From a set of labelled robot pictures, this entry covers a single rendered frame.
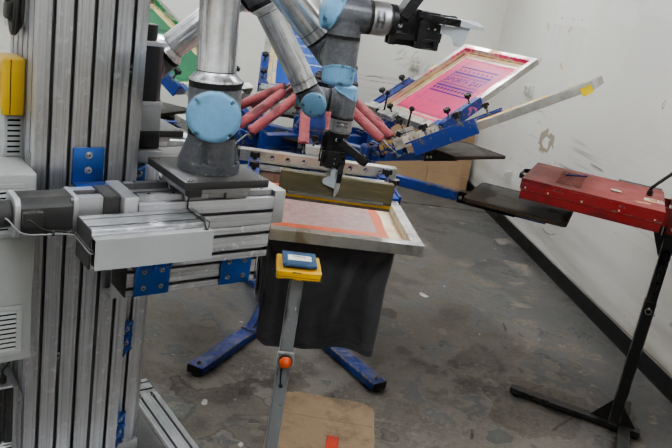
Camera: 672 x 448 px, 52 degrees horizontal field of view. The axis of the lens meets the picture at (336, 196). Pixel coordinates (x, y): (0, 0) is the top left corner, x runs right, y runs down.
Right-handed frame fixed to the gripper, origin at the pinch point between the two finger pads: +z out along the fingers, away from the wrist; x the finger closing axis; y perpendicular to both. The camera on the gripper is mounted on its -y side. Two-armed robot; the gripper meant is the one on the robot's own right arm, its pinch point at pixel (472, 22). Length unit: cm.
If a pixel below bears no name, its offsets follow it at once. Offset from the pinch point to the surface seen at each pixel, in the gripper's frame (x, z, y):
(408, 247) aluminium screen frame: -40, 12, 74
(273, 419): -24, -27, 127
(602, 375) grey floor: -122, 171, 178
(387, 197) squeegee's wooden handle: -55, 7, 63
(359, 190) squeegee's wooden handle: -56, -2, 61
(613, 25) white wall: -269, 221, 2
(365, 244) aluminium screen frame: -42, -2, 75
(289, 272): -22, -29, 76
